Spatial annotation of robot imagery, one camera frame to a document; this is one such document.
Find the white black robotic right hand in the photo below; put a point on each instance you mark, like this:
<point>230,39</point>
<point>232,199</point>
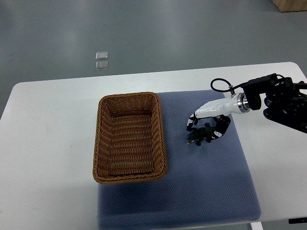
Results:
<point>220,110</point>

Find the dark toy crocodile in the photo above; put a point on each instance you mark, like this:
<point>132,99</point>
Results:
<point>198,135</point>

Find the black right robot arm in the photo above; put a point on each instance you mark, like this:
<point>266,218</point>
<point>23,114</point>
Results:
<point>286,104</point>

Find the brown wicker basket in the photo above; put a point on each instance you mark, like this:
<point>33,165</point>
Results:
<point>129,139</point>

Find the blue quilted mat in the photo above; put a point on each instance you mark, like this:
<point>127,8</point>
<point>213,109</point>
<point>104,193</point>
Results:
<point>206,184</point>

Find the wooden box corner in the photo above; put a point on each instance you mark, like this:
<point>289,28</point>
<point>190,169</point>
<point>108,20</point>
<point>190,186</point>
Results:
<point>291,5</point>

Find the white table leg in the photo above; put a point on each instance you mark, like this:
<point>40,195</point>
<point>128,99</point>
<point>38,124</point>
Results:
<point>256,226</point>

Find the lower clear floor plate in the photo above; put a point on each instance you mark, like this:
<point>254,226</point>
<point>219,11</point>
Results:
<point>101,65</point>

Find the clear floor plate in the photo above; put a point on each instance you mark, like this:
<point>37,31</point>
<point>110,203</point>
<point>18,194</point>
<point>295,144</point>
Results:
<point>101,65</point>
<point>101,55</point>

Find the upper clear floor plate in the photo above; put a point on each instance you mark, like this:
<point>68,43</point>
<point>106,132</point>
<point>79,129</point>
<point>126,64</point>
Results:
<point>101,55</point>

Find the black table edge bracket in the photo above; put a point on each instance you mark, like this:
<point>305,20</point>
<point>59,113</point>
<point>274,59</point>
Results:
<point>297,220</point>

